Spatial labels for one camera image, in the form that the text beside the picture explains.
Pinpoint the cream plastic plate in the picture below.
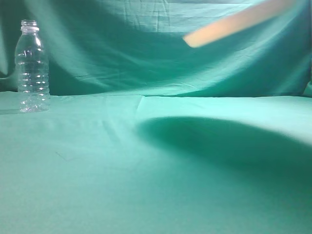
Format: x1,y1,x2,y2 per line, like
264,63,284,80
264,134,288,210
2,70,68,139
183,0,298,48

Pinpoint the green cloth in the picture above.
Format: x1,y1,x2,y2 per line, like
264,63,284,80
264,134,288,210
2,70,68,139
0,0,312,234

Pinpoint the clear plastic bottle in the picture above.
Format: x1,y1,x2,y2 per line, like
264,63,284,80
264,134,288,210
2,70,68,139
15,19,50,113

